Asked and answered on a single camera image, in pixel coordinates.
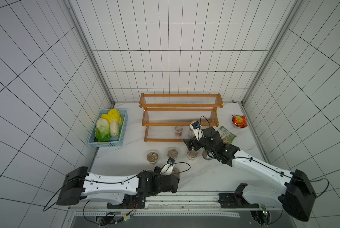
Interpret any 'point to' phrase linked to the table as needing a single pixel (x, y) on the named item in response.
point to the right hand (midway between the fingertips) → (185, 136)
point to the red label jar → (192, 155)
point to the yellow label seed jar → (152, 156)
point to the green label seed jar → (172, 153)
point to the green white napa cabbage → (102, 131)
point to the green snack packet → (227, 137)
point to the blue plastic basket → (117, 141)
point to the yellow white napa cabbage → (115, 121)
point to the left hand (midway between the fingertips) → (166, 176)
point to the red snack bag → (239, 121)
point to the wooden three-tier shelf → (167, 117)
